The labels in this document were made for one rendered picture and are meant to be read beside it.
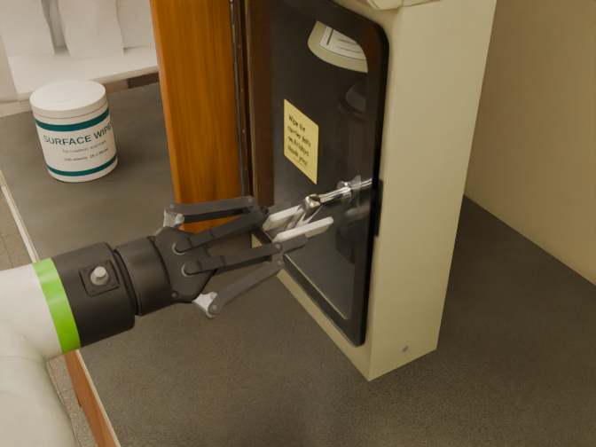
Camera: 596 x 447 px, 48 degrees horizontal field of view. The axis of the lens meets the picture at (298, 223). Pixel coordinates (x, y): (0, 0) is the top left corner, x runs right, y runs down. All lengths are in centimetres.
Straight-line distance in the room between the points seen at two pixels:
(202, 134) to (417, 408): 48
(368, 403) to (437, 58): 42
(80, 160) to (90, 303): 65
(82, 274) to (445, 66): 39
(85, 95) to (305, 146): 58
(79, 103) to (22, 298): 64
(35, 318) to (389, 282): 37
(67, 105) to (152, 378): 54
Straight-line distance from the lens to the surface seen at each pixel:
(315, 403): 84
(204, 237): 70
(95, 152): 126
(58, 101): 124
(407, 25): 61
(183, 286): 68
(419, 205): 72
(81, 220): 118
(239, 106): 92
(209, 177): 102
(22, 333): 63
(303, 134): 77
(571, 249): 113
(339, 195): 71
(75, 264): 65
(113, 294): 64
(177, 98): 94
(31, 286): 64
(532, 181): 114
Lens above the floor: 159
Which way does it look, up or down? 36 degrees down
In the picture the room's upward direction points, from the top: straight up
